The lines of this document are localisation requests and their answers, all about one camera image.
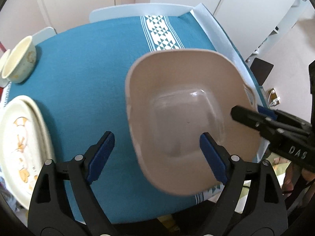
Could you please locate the blue tablecloth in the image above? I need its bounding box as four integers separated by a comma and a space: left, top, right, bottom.
7, 16, 215, 223

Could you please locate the person's right hand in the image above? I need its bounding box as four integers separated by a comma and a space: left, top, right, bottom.
282, 162, 314, 196

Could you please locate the white plate with duck drawing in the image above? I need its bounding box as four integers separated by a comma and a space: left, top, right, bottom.
1, 95, 56, 209

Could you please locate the beige square handled bowl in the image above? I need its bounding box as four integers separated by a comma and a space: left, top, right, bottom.
125, 49, 262, 195

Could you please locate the white table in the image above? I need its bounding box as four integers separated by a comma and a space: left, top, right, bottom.
32, 3, 193, 49

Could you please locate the cream bowl nearer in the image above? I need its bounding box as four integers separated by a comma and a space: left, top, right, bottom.
2, 36, 37, 83

